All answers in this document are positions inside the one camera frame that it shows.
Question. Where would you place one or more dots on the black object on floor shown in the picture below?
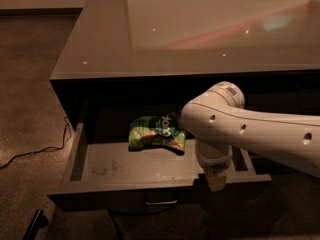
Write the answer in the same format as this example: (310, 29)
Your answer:
(38, 221)

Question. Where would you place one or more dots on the dark wall baseboard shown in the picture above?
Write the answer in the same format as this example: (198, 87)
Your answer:
(39, 11)

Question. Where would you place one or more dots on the grey cabinet with glossy top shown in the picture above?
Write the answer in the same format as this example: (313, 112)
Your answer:
(168, 52)

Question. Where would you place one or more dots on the green snack bag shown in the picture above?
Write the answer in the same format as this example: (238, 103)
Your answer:
(165, 131)

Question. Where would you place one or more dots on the grey drawer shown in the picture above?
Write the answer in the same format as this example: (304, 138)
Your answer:
(102, 172)

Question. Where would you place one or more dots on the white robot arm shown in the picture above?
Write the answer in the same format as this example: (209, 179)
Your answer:
(219, 122)

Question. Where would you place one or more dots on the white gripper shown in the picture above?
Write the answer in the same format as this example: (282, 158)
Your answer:
(216, 165)

